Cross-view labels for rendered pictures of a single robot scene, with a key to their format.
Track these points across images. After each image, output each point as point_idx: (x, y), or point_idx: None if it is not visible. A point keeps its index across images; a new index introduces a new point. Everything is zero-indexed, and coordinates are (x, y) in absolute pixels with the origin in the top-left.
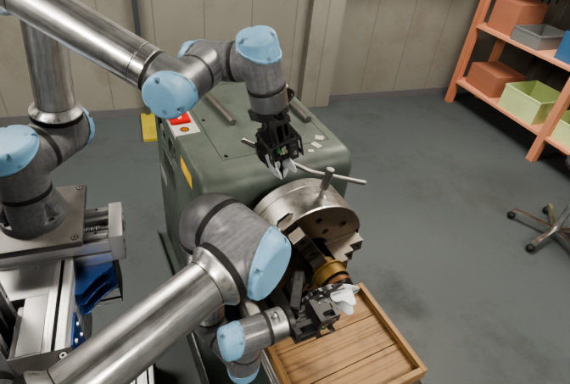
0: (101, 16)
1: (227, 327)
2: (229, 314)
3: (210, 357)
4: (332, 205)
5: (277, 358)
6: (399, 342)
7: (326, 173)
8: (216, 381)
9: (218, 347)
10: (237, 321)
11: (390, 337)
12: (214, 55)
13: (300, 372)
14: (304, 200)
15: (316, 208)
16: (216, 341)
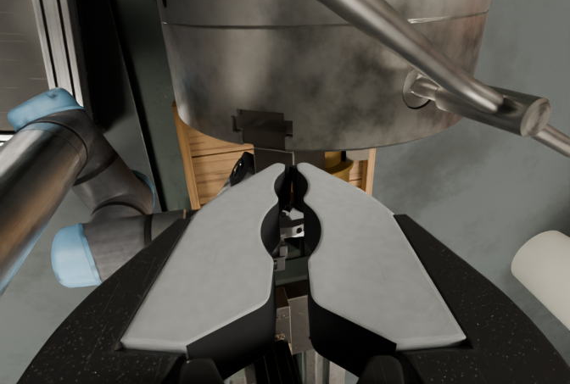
0: None
1: (68, 264)
2: None
3: (126, 1)
4: (421, 137)
5: (192, 171)
6: (363, 183)
7: (502, 119)
8: (132, 42)
9: (76, 195)
10: (89, 256)
11: (359, 171)
12: None
13: (220, 185)
14: (357, 97)
15: (369, 147)
16: (72, 189)
